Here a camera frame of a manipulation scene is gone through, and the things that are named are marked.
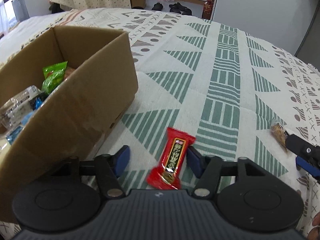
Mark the person's right hand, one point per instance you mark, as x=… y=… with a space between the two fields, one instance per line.
x=314 y=234

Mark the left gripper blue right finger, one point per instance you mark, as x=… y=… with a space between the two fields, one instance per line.
x=207 y=170

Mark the red candy bar packet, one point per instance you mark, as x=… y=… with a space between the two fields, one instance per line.
x=165 y=176

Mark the brown cardboard box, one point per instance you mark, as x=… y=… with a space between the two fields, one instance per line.
x=79 y=114

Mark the blue snack packet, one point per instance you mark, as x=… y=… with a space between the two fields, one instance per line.
x=22 y=124

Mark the red bottle on floor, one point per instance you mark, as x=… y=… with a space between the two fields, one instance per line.
x=207 y=9

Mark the green date snack packet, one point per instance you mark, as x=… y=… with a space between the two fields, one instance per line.
x=53 y=76

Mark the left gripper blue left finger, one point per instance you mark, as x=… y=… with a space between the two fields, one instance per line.
x=108 y=169

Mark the black shoe pair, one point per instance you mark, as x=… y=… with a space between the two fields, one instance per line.
x=180 y=9

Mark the white wafer snack packet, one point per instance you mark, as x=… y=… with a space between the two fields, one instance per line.
x=17 y=107

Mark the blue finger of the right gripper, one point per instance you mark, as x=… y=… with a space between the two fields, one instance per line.
x=313 y=171

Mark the patterned bed cover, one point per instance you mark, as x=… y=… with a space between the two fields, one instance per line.
x=217 y=83

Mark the orange cracker stick packet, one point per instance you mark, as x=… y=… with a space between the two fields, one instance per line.
x=68 y=72

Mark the brown nut bar packet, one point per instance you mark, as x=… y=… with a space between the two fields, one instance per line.
x=280 y=133

